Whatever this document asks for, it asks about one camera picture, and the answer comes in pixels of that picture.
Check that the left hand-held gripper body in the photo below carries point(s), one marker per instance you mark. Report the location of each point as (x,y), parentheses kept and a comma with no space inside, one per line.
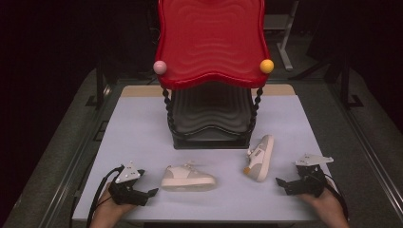
(128,193)

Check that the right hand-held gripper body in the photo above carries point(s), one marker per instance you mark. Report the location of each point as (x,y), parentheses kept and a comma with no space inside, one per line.
(310,183)

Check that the white sneaker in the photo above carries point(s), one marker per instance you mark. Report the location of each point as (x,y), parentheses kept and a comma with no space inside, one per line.
(261,161)
(187,180)

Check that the red and black two-tier rack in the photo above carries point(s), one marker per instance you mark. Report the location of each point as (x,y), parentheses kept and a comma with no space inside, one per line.
(212,41)

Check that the person's left hand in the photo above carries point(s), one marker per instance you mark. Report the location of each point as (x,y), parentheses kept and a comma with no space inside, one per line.
(106,212)

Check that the person's right hand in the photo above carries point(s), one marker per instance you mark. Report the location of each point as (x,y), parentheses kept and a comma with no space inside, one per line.
(329,210)

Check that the pale lavender table mat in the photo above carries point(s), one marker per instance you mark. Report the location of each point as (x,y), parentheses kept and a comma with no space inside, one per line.
(142,133)

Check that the black metal stand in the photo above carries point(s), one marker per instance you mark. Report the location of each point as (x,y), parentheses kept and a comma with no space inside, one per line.
(348,88)
(99,85)

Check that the white metal stand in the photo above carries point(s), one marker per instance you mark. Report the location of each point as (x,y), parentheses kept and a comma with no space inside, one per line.
(285,38)

